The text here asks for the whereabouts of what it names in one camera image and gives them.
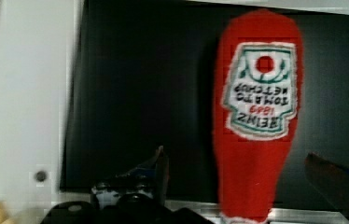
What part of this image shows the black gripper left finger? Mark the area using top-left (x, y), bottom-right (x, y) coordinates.
top-left (91, 146), bottom-right (169, 209)

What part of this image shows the yellow toy banana bunch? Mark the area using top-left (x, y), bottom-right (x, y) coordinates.
top-left (0, 201), bottom-right (17, 224)

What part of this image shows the red plush ketchup bottle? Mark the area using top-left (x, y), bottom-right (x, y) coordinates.
top-left (213, 9), bottom-right (303, 224)

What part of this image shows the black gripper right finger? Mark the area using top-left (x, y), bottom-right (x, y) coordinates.
top-left (304, 153), bottom-right (349, 220)

